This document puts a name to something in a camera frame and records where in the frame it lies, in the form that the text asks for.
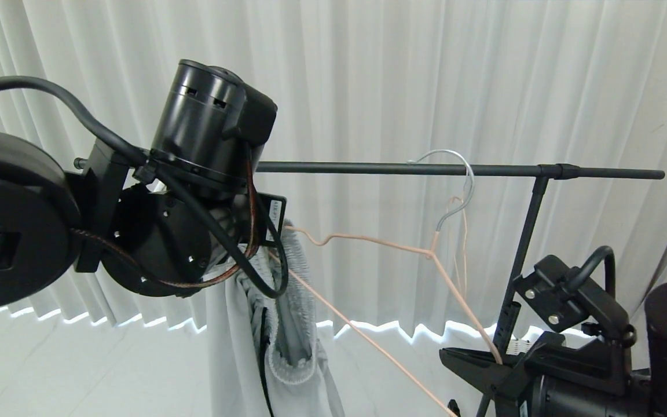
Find pale grey shorts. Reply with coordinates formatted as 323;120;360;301
206;219;346;417

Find white curtain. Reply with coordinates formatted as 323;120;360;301
0;0;667;342

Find black clothes rack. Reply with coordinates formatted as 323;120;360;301
73;156;665;417

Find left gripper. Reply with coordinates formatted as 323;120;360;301
261;194;287;250

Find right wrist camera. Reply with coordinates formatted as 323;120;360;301
512;254;636;380

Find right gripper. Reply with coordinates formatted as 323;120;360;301
439;346;653;417

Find pink clothes hanger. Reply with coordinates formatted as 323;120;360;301
446;196;468;302
270;149;505;417

